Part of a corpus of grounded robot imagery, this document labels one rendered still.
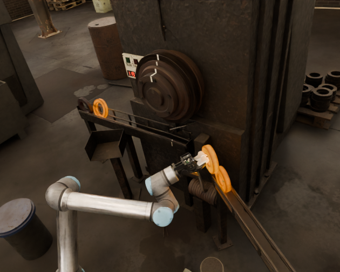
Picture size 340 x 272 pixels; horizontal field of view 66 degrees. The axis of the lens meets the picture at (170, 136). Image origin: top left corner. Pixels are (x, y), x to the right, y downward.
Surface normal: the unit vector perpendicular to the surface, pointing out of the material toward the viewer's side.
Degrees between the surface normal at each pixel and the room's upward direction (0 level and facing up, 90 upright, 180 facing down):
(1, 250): 0
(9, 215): 0
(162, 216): 61
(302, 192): 0
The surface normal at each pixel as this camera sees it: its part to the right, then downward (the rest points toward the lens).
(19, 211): -0.13, -0.78
